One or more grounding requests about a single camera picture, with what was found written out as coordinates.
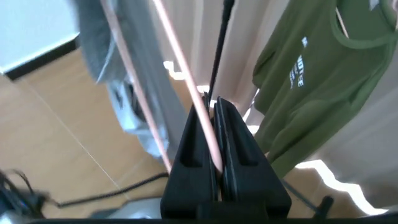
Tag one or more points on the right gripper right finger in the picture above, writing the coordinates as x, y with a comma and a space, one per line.
248, 177

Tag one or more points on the green long-sleeved shirt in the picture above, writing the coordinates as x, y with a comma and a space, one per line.
326, 93

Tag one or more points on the black clothes rack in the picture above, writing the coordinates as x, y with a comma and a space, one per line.
221, 37

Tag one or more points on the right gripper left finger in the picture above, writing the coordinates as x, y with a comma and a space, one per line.
186, 180

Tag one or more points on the pale grey shorts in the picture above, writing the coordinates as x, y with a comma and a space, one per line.
149, 62

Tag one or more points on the beige curtain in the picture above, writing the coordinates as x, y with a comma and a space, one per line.
248, 31

